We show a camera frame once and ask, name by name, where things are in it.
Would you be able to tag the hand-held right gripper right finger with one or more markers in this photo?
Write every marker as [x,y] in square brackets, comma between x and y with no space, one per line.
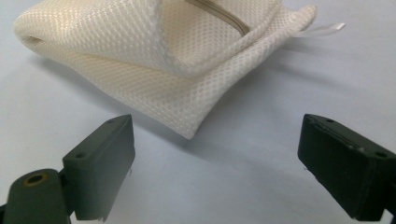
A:
[345,168]

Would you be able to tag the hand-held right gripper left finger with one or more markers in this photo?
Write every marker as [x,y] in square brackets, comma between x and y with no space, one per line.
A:
[99,161]

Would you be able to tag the white towel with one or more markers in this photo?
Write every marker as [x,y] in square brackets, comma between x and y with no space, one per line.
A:
[130,71]

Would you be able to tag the white ribbon tag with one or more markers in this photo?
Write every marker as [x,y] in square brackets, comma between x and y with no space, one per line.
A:
[323,29]

